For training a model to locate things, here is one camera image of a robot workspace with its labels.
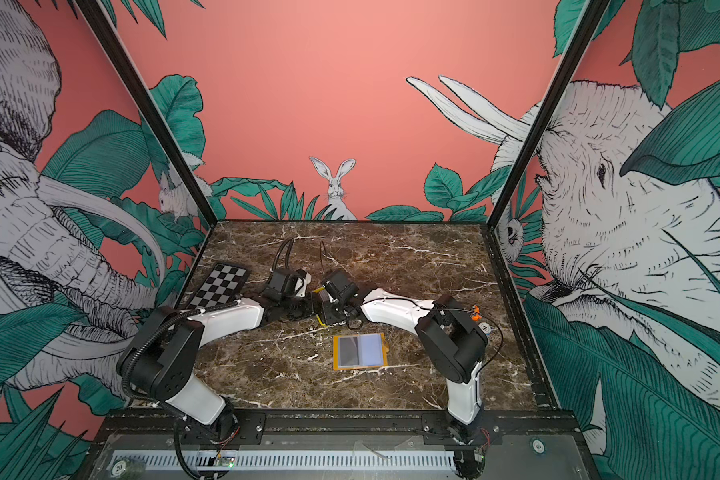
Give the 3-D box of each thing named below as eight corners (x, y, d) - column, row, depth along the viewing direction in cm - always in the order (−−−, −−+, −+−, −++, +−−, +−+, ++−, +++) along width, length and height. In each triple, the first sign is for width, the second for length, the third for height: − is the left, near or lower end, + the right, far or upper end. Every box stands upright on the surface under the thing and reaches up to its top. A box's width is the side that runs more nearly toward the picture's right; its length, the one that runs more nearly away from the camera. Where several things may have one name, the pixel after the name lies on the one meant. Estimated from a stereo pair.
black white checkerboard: (196, 310, 97) (190, 304, 94) (221, 269, 108) (217, 263, 105) (228, 316, 96) (224, 310, 93) (250, 274, 107) (247, 267, 104)
